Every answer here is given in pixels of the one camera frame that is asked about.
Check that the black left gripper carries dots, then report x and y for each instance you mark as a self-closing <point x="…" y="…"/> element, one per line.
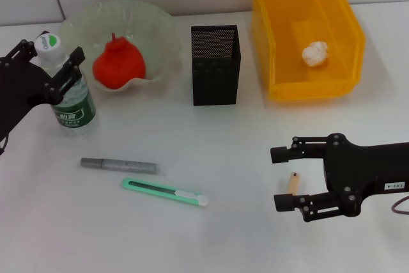
<point x="22" y="87"/>

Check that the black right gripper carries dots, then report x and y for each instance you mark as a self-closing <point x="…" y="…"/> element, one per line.
<point x="367" y="170"/>

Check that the clear bottle with green label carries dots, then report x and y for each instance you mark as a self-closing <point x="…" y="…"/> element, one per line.
<point x="75" y="113"/>

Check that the white paper ball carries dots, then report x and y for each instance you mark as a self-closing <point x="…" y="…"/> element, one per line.
<point x="314" y="54"/>

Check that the pale green glass fruit plate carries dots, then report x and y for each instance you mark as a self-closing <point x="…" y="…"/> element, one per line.
<point x="143" y="30"/>

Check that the green utility knife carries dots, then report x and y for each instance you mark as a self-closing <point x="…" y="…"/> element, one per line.
<point x="159" y="190"/>

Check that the black mesh pen holder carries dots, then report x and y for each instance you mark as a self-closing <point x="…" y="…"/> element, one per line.
<point x="214" y="71"/>

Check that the grey marker pen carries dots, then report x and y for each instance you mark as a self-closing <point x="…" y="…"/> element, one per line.
<point x="121" y="166"/>

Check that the small beige wooden peg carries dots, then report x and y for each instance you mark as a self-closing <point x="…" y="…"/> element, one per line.
<point x="293" y="183"/>

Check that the yellow plastic bin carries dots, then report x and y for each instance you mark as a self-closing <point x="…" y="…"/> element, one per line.
<point x="335" y="14"/>

